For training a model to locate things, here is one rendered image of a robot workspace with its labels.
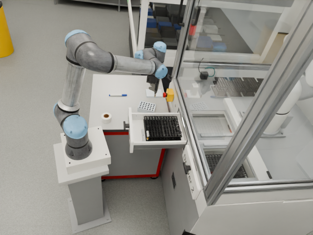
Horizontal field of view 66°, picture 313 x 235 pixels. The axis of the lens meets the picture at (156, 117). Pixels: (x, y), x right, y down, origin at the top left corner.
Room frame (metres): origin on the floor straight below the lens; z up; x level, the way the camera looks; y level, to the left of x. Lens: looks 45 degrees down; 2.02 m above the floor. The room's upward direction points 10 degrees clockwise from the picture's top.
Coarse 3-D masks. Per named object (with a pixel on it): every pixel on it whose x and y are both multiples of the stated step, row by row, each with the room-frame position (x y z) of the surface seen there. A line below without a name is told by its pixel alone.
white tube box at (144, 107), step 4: (140, 104) 1.32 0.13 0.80; (144, 104) 1.33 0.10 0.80; (148, 104) 1.34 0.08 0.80; (152, 104) 1.35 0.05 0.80; (140, 108) 1.28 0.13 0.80; (144, 108) 1.30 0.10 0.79; (148, 108) 1.30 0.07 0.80; (152, 108) 1.31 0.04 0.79; (144, 112) 1.28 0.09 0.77; (148, 112) 1.28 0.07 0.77; (152, 112) 1.28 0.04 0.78
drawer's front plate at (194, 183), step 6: (186, 150) 0.88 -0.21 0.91; (186, 156) 0.86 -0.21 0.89; (192, 162) 0.80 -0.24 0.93; (192, 168) 0.76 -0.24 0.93; (192, 174) 0.73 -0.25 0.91; (192, 180) 0.71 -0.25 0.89; (192, 186) 0.69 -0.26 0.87; (198, 186) 0.66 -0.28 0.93; (192, 192) 0.67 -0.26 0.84; (198, 192) 0.64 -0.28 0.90; (192, 198) 0.64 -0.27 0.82
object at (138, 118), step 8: (136, 120) 1.12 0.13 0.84; (136, 128) 1.05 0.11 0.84; (136, 136) 0.98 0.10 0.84; (144, 136) 1.00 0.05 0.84; (184, 136) 1.04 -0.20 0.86; (136, 144) 0.89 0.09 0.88; (144, 144) 0.90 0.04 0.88; (152, 144) 0.91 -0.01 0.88; (160, 144) 0.92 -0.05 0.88; (168, 144) 0.94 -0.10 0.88; (176, 144) 0.95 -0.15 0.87; (184, 144) 0.96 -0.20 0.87
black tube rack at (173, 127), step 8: (152, 120) 1.08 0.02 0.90; (160, 120) 1.10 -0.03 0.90; (168, 120) 1.14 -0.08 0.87; (176, 120) 1.15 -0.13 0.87; (144, 128) 1.03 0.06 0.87; (152, 128) 1.02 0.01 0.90; (160, 128) 1.03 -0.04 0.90; (168, 128) 1.04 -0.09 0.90; (176, 128) 1.06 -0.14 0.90; (152, 136) 0.95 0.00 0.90; (160, 136) 0.97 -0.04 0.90; (168, 136) 0.98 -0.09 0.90; (176, 136) 0.99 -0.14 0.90
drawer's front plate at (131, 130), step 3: (129, 108) 1.13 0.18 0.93; (129, 111) 1.10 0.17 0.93; (129, 114) 1.07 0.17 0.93; (129, 117) 1.05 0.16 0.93; (129, 120) 1.02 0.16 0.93; (129, 123) 1.00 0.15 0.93; (129, 126) 0.98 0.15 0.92; (132, 126) 0.98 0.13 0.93; (129, 129) 0.97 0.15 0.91; (132, 129) 0.96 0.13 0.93; (129, 132) 0.95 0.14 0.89; (132, 132) 0.93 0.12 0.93; (129, 135) 0.94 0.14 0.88; (132, 135) 0.91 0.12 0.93; (129, 138) 0.93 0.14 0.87; (132, 138) 0.89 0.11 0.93; (129, 141) 0.92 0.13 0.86; (132, 141) 0.87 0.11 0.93; (132, 144) 0.86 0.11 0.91; (129, 147) 0.89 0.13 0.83; (132, 147) 0.86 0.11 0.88; (132, 150) 0.86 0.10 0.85
